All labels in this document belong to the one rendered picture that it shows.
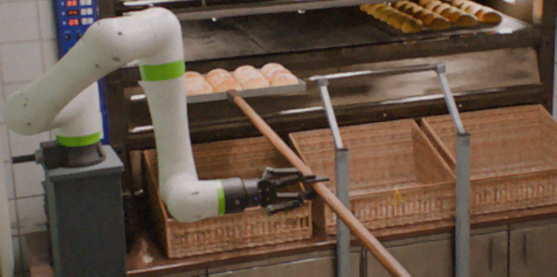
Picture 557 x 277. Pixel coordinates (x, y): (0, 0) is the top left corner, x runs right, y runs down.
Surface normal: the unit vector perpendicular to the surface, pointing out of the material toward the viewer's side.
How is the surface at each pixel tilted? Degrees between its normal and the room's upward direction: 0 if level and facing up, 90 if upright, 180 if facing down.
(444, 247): 91
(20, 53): 90
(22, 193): 90
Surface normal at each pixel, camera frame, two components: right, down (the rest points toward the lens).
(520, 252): 0.27, 0.26
